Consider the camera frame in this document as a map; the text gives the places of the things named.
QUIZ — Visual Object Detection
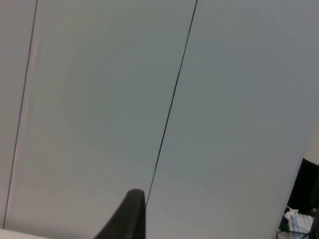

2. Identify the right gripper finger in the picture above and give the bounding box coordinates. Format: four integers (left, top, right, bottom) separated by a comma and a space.
93, 189, 147, 239

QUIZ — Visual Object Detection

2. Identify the black equipment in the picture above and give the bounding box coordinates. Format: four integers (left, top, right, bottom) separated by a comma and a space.
278, 158, 319, 239

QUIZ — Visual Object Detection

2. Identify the blue striped white bag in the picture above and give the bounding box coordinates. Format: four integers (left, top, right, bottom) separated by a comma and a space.
284, 206, 315, 235

